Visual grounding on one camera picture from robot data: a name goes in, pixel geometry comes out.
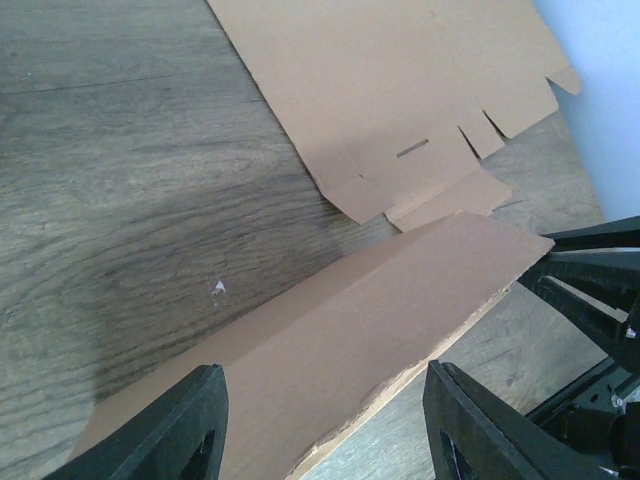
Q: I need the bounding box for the stack of flat cardboard blanks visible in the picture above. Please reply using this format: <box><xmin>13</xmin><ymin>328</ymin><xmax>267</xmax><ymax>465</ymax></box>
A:
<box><xmin>211</xmin><ymin>1</ymin><xmax>581</xmax><ymax>231</ymax></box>

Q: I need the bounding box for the cardboard box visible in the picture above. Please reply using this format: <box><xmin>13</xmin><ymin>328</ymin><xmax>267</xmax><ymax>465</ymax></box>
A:
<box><xmin>75</xmin><ymin>213</ymin><xmax>553</xmax><ymax>479</ymax></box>

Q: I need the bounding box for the black aluminium frame rail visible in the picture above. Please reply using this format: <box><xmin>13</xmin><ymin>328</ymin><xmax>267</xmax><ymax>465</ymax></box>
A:
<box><xmin>526</xmin><ymin>359</ymin><xmax>639</xmax><ymax>443</ymax></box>

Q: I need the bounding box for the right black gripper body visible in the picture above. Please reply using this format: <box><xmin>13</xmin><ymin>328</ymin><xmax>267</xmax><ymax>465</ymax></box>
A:
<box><xmin>607</xmin><ymin>294</ymin><xmax>639</xmax><ymax>375</ymax></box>

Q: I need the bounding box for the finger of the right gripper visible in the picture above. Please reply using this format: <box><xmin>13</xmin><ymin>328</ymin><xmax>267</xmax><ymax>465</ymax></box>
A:
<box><xmin>519</xmin><ymin>251</ymin><xmax>639</xmax><ymax>355</ymax></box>
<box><xmin>543</xmin><ymin>216</ymin><xmax>640</xmax><ymax>250</ymax></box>

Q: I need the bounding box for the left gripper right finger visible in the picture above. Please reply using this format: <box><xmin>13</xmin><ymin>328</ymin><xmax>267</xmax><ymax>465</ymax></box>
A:
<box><xmin>423</xmin><ymin>361</ymin><xmax>614</xmax><ymax>479</ymax></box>

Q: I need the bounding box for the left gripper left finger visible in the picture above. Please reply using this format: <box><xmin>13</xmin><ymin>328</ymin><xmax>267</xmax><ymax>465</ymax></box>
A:
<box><xmin>47</xmin><ymin>365</ymin><xmax>229</xmax><ymax>480</ymax></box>

